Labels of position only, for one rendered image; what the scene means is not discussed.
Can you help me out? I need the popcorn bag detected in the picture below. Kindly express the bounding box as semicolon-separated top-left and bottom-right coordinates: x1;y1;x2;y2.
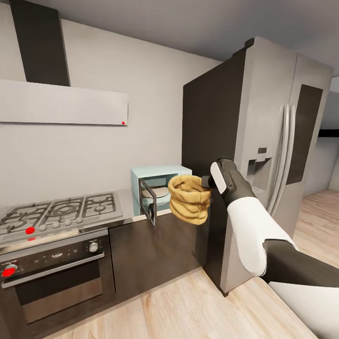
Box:
168;175;211;225

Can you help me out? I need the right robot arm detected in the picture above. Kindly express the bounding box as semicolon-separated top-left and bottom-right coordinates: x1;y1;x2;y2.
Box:
202;157;339;339

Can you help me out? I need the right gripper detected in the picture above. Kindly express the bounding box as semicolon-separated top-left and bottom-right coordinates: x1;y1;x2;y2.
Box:
202;176;218;189

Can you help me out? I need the microwave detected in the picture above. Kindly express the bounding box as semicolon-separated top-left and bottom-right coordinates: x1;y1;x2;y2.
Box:
131;163;192;230

